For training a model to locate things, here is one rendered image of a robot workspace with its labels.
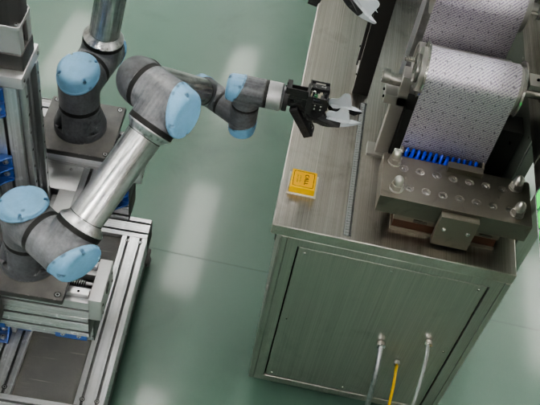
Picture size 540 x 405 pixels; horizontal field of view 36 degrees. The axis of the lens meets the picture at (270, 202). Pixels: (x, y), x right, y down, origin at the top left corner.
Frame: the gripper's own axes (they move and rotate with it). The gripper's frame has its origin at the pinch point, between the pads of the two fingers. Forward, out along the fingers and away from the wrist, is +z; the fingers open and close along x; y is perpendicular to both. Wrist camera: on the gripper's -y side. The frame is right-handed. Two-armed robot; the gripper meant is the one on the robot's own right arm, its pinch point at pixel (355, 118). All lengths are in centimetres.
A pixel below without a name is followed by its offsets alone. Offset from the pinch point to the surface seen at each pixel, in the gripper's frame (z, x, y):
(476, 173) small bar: 34.2, -6.4, -4.3
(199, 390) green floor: -28, -29, -109
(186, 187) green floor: -53, 60, -109
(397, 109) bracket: 11.1, 7.8, -0.5
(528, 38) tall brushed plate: 46, 41, 9
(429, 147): 21.4, -0.3, -4.3
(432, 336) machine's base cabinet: 37, -26, -54
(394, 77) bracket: 7.8, 8.5, 9.6
